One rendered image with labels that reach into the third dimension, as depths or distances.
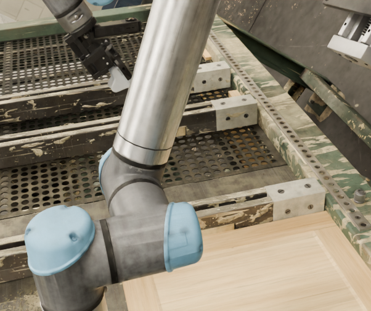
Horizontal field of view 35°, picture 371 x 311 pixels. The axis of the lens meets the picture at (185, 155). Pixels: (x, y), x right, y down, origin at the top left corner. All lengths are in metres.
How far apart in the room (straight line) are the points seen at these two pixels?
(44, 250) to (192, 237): 0.16
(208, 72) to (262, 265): 0.84
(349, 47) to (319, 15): 2.02
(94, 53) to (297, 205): 0.58
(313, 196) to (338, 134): 1.51
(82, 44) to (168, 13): 0.72
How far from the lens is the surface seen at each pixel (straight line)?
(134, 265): 0.65
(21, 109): 1.87
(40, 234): 0.64
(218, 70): 1.91
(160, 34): 0.68
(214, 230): 1.30
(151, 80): 0.69
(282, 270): 1.23
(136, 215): 0.67
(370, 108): 2.76
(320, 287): 1.20
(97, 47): 1.39
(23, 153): 1.64
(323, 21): 3.34
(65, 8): 1.34
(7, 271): 1.29
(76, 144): 1.63
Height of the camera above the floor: 1.81
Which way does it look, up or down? 27 degrees down
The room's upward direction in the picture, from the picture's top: 67 degrees counter-clockwise
